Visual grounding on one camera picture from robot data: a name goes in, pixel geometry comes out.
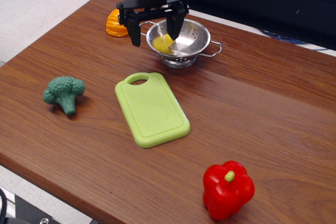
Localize green toy broccoli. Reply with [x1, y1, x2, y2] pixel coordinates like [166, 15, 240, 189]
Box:
[43, 76, 86, 115]

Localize stainless steel colander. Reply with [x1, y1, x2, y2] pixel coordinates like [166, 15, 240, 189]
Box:
[140, 19, 222, 68]

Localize orange toy pumpkin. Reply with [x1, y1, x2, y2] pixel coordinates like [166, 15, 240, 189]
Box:
[106, 9, 128, 37]

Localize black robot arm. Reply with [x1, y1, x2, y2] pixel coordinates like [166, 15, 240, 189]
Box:
[117, 0, 189, 47]

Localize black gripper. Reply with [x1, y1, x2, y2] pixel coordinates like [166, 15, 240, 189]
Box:
[117, 0, 188, 47]

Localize yellow toy banana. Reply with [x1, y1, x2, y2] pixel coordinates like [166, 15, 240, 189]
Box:
[152, 34, 174, 54]

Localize red toy bell pepper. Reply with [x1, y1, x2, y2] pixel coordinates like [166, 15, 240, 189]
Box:
[203, 161, 255, 220]

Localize blue cables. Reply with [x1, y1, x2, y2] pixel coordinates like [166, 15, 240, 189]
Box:
[258, 28, 330, 52]

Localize black base with screw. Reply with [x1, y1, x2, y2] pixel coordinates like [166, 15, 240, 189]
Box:
[0, 187, 87, 224]

